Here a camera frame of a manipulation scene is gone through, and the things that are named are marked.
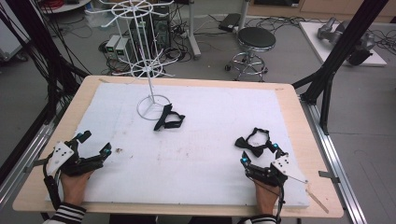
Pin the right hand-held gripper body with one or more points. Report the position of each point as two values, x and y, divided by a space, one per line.
281 166

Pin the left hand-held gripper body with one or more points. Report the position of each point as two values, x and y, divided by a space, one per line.
60 154

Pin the black bow tie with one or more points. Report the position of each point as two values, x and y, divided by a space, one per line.
162 119
242 143

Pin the person's right hand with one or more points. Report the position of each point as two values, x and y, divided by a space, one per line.
267 199

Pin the person's left hand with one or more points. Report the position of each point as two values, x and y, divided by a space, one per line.
74 188

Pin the wooden table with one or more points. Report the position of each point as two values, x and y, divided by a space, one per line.
314 149

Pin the thin wooden stick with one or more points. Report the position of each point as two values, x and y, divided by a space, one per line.
317 201

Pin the white foam mat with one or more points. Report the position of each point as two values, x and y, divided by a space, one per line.
193 168

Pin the grey power supply unit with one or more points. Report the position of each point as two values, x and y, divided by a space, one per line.
122 49
112 45

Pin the black round stool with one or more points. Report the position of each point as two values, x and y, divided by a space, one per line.
256 39

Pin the white floor board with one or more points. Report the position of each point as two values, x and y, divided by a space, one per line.
314 40

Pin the black computer tower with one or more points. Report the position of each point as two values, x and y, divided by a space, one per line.
162 32

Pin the round white table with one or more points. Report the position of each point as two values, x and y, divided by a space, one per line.
67 6

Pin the black power adapter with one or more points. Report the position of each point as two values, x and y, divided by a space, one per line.
229 22

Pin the grey table leg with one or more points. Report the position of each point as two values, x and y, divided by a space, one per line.
193 31

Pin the grey metal bracket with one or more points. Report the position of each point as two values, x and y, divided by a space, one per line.
35 163
328 176

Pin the aluminium rail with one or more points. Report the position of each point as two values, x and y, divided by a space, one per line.
25 152
336 161

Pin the black metal frame post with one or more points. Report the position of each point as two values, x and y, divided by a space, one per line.
43 46
345 46

